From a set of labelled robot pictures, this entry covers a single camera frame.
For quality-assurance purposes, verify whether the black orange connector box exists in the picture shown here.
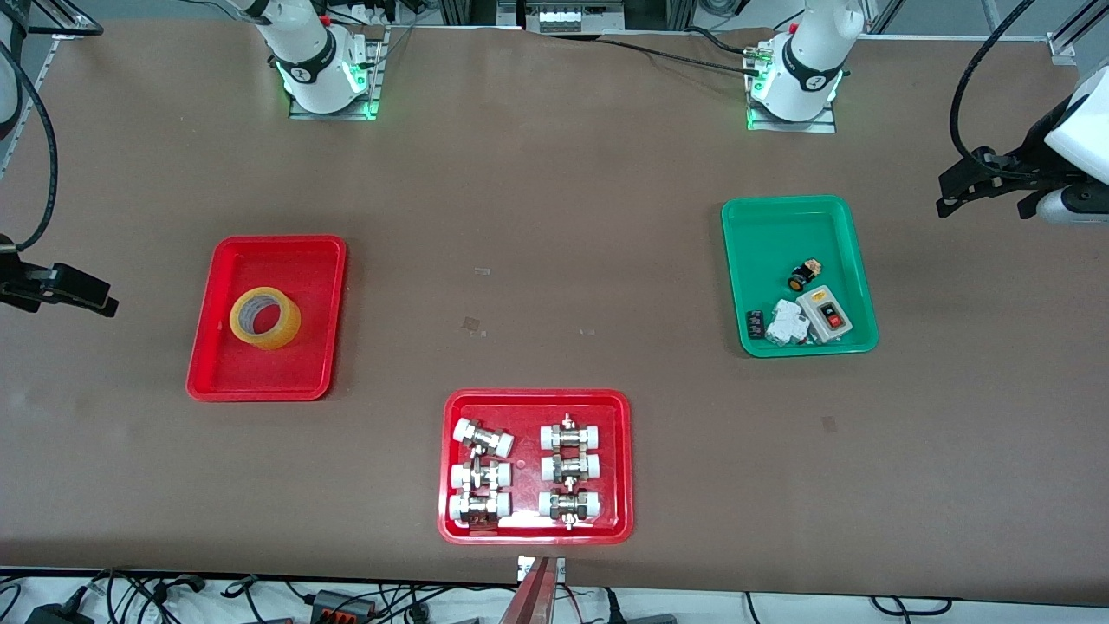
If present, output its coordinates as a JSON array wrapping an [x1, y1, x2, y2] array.
[[309, 588, 380, 622]]

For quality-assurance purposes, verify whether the black power adapter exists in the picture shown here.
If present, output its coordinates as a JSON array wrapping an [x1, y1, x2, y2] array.
[[24, 600, 96, 624]]

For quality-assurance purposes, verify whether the white circuit breaker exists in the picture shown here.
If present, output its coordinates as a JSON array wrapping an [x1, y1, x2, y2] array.
[[764, 299, 814, 348]]

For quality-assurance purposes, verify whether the grey white power strip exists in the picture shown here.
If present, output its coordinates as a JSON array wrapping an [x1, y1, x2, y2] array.
[[518, 0, 626, 36]]

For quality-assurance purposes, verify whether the yellow tape roll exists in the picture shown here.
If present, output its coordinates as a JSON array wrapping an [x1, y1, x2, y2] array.
[[229, 287, 303, 352]]

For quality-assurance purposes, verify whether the empty red plastic tray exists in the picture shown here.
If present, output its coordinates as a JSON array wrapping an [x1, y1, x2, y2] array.
[[186, 235, 347, 403]]

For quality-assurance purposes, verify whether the metal white pipe fitting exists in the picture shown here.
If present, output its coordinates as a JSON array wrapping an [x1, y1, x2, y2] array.
[[450, 459, 512, 493], [540, 413, 604, 452], [538, 487, 604, 530], [453, 419, 516, 459], [448, 491, 512, 529], [541, 452, 602, 484]]

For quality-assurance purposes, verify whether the black plug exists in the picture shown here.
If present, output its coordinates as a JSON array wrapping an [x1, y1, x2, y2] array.
[[605, 589, 678, 624]]

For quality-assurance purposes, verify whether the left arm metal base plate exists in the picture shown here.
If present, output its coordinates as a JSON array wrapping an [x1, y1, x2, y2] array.
[[747, 42, 839, 134]]

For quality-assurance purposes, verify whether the green plastic tray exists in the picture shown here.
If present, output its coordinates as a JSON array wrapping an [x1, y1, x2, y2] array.
[[721, 196, 880, 358]]

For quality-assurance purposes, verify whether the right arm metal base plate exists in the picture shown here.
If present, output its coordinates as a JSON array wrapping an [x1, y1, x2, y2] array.
[[288, 26, 387, 121]]

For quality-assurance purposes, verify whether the black cable on table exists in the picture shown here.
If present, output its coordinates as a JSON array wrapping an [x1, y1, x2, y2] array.
[[596, 26, 781, 77]]

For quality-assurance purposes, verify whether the white red-black switch box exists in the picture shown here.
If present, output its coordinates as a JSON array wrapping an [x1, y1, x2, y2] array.
[[797, 286, 855, 346]]

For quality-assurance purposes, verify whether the red tray with fittings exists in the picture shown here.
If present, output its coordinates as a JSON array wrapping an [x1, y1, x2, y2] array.
[[438, 388, 634, 546]]

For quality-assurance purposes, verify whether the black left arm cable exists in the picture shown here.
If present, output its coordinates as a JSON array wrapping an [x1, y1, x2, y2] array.
[[950, 0, 1037, 162]]

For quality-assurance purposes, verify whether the black floor cable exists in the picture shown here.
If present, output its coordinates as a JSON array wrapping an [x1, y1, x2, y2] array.
[[870, 594, 956, 619]]

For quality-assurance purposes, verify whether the red metal clamp bar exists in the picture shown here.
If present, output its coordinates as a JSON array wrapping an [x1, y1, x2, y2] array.
[[497, 556, 561, 624]]

